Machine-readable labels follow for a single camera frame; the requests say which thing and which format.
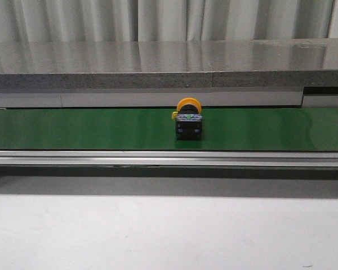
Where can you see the yellow black push button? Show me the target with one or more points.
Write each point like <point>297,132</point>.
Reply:
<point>188,119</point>

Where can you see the white pleated curtain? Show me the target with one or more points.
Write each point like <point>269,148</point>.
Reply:
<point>98,21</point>

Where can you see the aluminium conveyor front rail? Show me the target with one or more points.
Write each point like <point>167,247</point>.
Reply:
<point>257,159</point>

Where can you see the green conveyor belt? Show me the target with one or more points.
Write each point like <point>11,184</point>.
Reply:
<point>268,129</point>

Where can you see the grey conveyor rear rail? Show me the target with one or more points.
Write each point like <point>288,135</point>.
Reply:
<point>169,97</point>

